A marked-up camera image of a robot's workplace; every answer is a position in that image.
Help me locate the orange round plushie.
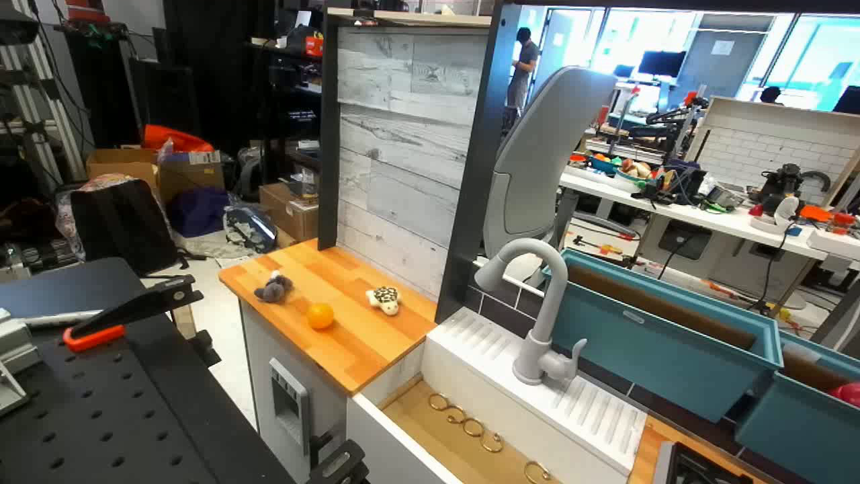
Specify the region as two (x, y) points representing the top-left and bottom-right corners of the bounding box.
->
(308, 301), (339, 333)

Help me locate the white green turtle plushie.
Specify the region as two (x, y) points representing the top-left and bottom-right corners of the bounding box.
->
(363, 282), (407, 317)

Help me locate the grey plushie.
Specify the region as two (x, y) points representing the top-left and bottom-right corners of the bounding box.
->
(254, 271), (296, 307)

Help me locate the white wood backsplash panel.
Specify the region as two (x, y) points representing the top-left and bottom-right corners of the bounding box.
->
(335, 25), (492, 303)

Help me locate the small cardboard box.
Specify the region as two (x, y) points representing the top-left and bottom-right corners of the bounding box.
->
(259, 181), (322, 244)

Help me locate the grey toy faucet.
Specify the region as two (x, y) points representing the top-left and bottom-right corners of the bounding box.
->
(474, 238), (591, 394)

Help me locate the white toy sink unit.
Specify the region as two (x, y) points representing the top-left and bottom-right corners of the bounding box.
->
(345, 307), (650, 484)

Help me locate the white toy kitchen cabinet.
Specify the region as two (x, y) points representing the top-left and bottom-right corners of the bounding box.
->
(236, 299), (355, 484)

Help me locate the blue bag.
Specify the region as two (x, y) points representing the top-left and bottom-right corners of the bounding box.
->
(168, 185), (232, 240)

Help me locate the large teal storage bin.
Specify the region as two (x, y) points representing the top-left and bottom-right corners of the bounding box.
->
(548, 247), (789, 424)

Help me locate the white cluttered desk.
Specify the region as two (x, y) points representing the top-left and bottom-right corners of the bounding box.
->
(558, 164), (860, 263)

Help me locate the wide cardboard box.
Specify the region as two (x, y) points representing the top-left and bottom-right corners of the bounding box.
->
(85, 146), (230, 208)

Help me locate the orange fabric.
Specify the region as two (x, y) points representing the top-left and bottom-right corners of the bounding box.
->
(141, 121), (219, 157)

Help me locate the black computer monitor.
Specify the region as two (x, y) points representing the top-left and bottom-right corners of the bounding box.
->
(634, 49), (689, 80)

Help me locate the black bag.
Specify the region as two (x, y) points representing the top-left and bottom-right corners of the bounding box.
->
(71, 178), (183, 278)

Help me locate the black device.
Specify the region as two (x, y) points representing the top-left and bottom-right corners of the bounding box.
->
(657, 439), (759, 484)

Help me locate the white brick pattern panel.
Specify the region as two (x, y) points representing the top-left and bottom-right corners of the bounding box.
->
(696, 95), (860, 197)

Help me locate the black perforated board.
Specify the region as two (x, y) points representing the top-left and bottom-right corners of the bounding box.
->
(0, 313), (296, 484)

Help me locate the dark grey laptop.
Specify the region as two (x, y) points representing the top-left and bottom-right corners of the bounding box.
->
(0, 255), (148, 330)

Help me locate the small teal storage bin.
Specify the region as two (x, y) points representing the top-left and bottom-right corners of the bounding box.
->
(735, 333), (860, 484)

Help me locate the red object in bin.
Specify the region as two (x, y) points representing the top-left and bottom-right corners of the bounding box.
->
(828, 379), (860, 412)

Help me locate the black frame post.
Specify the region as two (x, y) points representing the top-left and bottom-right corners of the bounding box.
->
(435, 4), (525, 324)

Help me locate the black clamp orange handle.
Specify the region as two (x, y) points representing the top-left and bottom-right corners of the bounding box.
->
(59, 275), (207, 356)

